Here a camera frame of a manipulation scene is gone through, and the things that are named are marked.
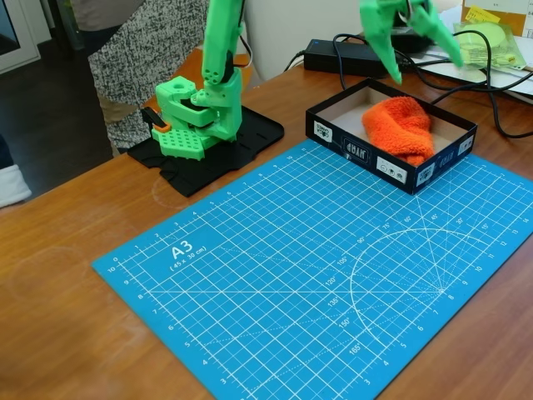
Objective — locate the yellow sticky note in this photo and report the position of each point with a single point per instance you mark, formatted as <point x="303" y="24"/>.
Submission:
<point x="482" y="14"/>

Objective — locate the blue cutting mat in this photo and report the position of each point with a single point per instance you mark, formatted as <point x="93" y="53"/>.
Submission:
<point x="300" y="271"/>

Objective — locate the green plastic parts bag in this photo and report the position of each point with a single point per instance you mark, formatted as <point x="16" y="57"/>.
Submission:
<point x="499" y="46"/>

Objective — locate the black power adapter blue light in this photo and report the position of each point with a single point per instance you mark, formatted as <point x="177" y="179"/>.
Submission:
<point x="325" y="56"/>

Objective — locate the person in speckled top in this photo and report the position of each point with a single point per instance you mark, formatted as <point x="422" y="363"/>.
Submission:
<point x="125" y="62"/>

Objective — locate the dark blue cardboard box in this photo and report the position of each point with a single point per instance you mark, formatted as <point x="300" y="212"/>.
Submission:
<point x="366" y="154"/>

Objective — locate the black orange table clamp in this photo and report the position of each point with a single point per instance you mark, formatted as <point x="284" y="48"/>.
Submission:
<point x="156" y="121"/>

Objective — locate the brown cardboard box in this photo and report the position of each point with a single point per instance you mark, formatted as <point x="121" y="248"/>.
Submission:
<point x="516" y="18"/>

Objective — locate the black power adapter white label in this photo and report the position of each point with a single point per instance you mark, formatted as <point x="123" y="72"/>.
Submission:
<point x="416" y="41"/>

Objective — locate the orange fuzzy sock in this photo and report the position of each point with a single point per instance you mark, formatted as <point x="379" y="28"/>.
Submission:
<point x="399" y="125"/>

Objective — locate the white fabric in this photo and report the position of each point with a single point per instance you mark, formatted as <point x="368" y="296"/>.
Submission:
<point x="12" y="187"/>

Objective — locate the white window frame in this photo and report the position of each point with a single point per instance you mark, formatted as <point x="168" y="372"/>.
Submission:
<point x="18" y="58"/>

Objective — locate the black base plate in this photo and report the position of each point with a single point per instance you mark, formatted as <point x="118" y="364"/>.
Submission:
<point x="254" y="129"/>

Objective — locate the white papers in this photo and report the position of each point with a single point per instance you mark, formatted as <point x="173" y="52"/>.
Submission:
<point x="516" y="83"/>

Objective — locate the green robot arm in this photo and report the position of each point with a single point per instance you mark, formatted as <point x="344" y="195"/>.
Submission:
<point x="216" y="46"/>

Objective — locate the green gripper black servo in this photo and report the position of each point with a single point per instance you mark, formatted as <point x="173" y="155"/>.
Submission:
<point x="376" y="25"/>

